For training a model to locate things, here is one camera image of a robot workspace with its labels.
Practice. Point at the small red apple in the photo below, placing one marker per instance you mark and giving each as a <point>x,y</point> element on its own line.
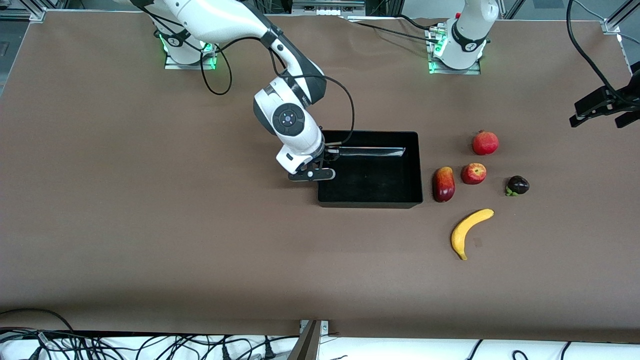
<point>473,174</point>

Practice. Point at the yellow banana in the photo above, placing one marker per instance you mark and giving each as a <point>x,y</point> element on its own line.
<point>462,232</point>

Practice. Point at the red yellow mango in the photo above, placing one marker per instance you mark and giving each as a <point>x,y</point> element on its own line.
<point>444,185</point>

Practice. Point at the aluminium frame post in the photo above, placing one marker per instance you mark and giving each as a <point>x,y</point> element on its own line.
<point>306,345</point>

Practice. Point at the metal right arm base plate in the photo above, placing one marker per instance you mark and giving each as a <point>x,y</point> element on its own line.
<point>172,64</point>

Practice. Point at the small metal bracket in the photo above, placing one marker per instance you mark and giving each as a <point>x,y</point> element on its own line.
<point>325,327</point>

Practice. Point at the metal table corner bracket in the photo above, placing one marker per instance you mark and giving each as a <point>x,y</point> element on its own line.
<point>39,14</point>
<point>611,27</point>

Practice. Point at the dark purple mangosteen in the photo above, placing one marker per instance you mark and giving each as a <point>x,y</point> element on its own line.
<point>518,186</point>

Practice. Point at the black plastic box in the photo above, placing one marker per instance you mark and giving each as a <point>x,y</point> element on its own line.
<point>375,185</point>

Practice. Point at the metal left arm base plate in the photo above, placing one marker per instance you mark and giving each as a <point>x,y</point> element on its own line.
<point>472,72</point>

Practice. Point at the aluminium frame profile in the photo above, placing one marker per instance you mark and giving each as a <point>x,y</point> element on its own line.
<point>625,12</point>

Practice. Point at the red pomegranate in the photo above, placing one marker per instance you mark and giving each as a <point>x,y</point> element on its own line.
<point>485,143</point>

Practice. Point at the white power strip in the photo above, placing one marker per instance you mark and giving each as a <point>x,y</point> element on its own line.
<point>327,10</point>

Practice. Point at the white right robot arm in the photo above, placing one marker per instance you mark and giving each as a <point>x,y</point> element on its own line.
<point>225,20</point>

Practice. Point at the aluminium table edge rail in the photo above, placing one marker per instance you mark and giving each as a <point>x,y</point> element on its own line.
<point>627,52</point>

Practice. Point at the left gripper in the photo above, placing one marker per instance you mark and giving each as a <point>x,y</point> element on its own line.
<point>601,98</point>

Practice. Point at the brown table cover sheet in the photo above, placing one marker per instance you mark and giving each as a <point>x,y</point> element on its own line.
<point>200,260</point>

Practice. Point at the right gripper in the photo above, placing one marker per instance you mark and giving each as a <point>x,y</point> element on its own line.
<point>330,154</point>

